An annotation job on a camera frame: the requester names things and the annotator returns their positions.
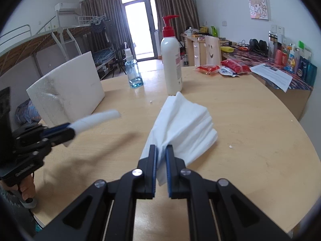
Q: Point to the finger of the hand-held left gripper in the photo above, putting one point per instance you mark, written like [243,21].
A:
[64,138]
[59,128]

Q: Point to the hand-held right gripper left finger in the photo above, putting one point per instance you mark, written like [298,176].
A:
[153,175]

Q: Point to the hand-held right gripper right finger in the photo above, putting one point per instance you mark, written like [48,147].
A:
[171,175]

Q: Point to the white foam box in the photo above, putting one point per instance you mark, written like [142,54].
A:
[75,87]

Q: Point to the white paper tissue stack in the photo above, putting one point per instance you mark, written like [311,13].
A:
[183,125]

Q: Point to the person's left hand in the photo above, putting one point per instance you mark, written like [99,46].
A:
[27,189]

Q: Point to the blue plaid quilt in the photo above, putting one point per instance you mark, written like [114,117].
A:
[27,111]

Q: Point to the dark blue bedding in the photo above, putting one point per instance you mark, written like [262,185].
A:
[104,55]

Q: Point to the grey metal bunk bed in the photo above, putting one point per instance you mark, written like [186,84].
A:
[30,45]
[87,20]

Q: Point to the clear blue spray bottle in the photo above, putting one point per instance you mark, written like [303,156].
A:
[134,72]

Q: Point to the black folding chair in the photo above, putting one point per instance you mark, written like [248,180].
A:
[120,57]

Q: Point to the dark hanging clothes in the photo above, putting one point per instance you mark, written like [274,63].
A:
[99,31]

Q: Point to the white lotion pump bottle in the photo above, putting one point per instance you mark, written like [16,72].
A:
[171,65]

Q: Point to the red snack packet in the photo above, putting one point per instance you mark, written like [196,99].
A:
[237,66]
[208,69]

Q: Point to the white and blue packet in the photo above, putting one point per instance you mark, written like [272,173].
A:
[227,71]

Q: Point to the white air conditioner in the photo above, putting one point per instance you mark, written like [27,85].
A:
[66,7]

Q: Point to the brown curtain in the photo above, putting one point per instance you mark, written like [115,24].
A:
[175,5]
[105,12]

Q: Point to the wooden desk with drawers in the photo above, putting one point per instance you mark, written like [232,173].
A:
[194,51]

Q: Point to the glass balcony door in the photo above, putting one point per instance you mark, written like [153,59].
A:
[140,22]

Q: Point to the yellow packet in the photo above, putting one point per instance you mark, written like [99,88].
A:
[227,49]

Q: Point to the printed paper sheet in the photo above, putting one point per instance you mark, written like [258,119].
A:
[272,75]

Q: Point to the desk with patterned cloth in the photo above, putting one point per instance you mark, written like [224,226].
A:
[298,98]

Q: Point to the green translucent container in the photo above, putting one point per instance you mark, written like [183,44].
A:
[214,31]

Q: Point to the black headphones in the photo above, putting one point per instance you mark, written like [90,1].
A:
[258,46]

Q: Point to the steel thermos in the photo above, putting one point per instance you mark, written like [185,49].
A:
[272,45]

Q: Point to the row of toiletry bottles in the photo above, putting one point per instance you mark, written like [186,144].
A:
[302,66]

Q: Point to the white wall socket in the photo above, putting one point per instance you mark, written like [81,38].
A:
[276,29]

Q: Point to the pink cartoon wall poster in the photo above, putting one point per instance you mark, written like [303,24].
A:
[258,6]

